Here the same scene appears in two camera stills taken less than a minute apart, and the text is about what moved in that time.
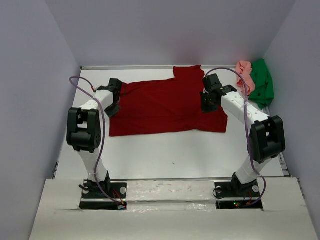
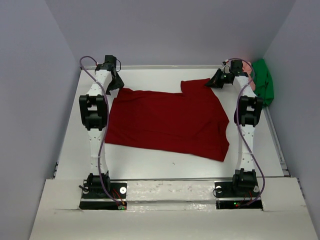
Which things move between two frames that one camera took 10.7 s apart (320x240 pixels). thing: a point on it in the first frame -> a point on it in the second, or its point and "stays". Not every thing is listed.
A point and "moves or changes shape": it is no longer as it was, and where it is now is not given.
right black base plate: (233, 195) stays
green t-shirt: (263, 93) stays
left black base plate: (92, 199) stays
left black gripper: (112, 112) -> (118, 84)
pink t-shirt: (245, 68) stays
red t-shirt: (165, 105) moves or changes shape
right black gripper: (205, 108) -> (214, 81)
